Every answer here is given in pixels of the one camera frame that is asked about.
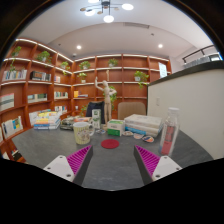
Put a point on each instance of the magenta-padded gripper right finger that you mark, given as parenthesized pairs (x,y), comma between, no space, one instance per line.
(163,166)

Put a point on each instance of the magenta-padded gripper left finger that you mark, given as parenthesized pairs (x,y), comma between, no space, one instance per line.
(61,166)

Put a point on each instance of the clear red-labelled water bottle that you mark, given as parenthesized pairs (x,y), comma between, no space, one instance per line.
(169,133)

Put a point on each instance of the small round printed badge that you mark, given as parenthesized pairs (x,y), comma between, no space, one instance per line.
(100,131)
(148,139)
(138,136)
(127,133)

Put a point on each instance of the yellow striped cartoon mug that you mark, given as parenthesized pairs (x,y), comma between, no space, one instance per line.
(81,133)

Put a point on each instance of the dark book stack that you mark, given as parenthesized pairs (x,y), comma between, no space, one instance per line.
(68,123)

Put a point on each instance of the colourful book stack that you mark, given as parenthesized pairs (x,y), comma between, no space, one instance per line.
(46,121)

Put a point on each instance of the flat round red coaster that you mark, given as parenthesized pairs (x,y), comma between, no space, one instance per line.
(110,144)

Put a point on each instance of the tall green-white carton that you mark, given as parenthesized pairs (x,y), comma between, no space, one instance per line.
(96,118)

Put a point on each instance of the flat green-white box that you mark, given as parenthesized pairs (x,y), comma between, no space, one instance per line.
(115,128)

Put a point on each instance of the tan upholstered chair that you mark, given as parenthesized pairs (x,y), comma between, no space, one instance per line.
(131,110)

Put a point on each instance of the chair with dark jacket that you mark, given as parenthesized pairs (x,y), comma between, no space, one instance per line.
(96,108)

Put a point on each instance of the wooden artist mannequin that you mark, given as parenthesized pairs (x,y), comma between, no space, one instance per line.
(107,100)

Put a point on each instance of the wooden shelf unit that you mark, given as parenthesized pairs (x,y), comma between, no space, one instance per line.
(130,90)

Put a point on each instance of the recessed round ceiling light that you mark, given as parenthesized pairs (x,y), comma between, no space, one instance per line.
(79,47)
(160,46)

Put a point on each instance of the ceiling air vent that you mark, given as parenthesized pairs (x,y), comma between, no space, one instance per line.
(136,25)

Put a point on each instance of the multi-globe ceiling lamp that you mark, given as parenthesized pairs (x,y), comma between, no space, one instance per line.
(108,18)

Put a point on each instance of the white wall switch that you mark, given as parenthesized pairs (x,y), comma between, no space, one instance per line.
(157,101)

